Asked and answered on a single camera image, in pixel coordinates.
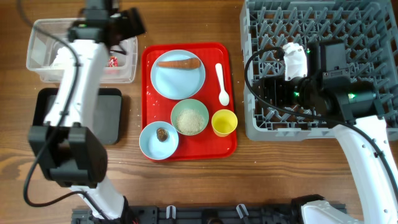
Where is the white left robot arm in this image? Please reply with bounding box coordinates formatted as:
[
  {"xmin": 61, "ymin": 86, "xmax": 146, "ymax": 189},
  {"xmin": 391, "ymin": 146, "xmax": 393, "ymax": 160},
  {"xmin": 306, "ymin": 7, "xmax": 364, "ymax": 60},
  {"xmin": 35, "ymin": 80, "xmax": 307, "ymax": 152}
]
[{"xmin": 28, "ymin": 1, "xmax": 146, "ymax": 223}]

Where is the yellow plastic cup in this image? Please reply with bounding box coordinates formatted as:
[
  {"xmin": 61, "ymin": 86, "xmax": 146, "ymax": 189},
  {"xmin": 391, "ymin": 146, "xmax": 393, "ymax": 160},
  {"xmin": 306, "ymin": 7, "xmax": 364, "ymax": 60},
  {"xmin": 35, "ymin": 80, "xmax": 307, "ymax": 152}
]
[{"xmin": 211, "ymin": 109, "xmax": 238, "ymax": 137}]

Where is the white tissue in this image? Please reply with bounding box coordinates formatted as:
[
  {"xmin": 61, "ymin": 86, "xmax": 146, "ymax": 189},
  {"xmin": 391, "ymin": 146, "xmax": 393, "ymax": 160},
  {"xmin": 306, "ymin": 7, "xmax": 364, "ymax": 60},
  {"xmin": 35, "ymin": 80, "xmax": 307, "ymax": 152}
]
[{"xmin": 51, "ymin": 47, "xmax": 74, "ymax": 69}]

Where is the brown mushroom piece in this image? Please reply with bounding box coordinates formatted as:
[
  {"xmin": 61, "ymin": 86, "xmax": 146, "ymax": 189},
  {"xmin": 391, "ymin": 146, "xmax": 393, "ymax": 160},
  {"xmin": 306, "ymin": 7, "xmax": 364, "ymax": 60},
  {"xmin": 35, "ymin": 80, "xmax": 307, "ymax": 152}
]
[{"xmin": 156, "ymin": 128, "xmax": 169, "ymax": 142}]

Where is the light blue bowl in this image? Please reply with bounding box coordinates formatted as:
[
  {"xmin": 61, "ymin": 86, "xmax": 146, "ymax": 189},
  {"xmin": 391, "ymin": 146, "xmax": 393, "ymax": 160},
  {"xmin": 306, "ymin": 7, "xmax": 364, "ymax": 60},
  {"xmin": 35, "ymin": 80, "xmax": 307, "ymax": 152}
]
[{"xmin": 139, "ymin": 121, "xmax": 179, "ymax": 161}]

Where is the red plastic tray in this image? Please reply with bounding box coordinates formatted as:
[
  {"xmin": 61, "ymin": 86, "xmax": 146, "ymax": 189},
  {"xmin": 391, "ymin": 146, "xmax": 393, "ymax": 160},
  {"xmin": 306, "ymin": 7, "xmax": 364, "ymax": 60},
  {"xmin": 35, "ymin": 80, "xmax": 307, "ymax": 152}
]
[{"xmin": 141, "ymin": 42, "xmax": 237, "ymax": 161}]

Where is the light blue plate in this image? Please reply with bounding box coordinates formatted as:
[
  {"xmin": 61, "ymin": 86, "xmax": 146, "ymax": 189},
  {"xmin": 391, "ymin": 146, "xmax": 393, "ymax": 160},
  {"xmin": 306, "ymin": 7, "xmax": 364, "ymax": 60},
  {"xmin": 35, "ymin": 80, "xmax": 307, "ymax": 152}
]
[{"xmin": 150, "ymin": 50, "xmax": 206, "ymax": 100}]

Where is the clear plastic bin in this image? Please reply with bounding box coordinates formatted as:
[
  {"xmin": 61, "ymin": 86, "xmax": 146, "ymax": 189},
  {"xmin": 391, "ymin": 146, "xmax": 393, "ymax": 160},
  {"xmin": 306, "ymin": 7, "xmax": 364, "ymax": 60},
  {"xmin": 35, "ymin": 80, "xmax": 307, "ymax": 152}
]
[{"xmin": 26, "ymin": 18, "xmax": 138, "ymax": 83}]

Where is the green bowl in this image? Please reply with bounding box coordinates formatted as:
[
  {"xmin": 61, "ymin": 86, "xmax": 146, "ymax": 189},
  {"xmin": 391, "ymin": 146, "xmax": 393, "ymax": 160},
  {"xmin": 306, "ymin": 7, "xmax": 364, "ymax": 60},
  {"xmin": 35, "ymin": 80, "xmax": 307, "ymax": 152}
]
[{"xmin": 170, "ymin": 99, "xmax": 209, "ymax": 135}]

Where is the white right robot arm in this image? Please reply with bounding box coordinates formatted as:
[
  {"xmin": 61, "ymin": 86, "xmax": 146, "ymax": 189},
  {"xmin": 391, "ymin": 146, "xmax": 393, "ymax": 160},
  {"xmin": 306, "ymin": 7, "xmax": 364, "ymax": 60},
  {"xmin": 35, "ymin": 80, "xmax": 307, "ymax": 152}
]
[{"xmin": 254, "ymin": 40, "xmax": 397, "ymax": 223}]

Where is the white rice pile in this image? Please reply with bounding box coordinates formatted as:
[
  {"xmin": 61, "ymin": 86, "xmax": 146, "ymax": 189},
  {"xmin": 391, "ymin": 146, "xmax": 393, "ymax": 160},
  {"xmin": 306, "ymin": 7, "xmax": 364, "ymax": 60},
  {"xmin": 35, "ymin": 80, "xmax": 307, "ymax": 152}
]
[{"xmin": 176, "ymin": 109, "xmax": 205, "ymax": 136}]

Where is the orange carrot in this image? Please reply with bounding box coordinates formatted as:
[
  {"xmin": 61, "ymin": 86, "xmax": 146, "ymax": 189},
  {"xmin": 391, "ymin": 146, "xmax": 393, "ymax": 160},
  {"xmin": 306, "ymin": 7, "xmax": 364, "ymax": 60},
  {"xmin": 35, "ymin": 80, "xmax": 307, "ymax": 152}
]
[{"xmin": 157, "ymin": 58, "xmax": 201, "ymax": 70}]

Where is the black waste tray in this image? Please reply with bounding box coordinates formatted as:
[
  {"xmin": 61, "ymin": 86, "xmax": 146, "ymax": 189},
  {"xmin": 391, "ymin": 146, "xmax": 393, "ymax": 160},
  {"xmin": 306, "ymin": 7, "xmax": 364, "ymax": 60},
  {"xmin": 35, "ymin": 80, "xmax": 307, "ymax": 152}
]
[{"xmin": 32, "ymin": 88, "xmax": 123, "ymax": 145}]

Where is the red snack wrapper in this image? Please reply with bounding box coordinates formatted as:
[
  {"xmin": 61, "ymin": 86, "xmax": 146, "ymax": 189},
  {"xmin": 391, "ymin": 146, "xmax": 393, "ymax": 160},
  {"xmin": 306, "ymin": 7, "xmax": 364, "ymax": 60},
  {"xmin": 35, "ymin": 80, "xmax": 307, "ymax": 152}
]
[{"xmin": 108, "ymin": 56, "xmax": 118, "ymax": 67}]

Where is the white plastic spoon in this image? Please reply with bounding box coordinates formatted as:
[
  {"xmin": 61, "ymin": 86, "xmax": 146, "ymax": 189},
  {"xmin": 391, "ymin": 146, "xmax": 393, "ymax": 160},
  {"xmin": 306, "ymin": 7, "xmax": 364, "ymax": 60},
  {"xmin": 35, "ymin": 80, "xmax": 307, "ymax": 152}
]
[{"xmin": 215, "ymin": 63, "xmax": 229, "ymax": 106}]

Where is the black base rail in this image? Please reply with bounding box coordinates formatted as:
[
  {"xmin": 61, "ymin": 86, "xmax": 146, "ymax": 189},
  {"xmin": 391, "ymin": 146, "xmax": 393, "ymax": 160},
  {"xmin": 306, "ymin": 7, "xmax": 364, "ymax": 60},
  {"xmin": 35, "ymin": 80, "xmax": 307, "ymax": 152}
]
[{"xmin": 71, "ymin": 203, "xmax": 348, "ymax": 224}]

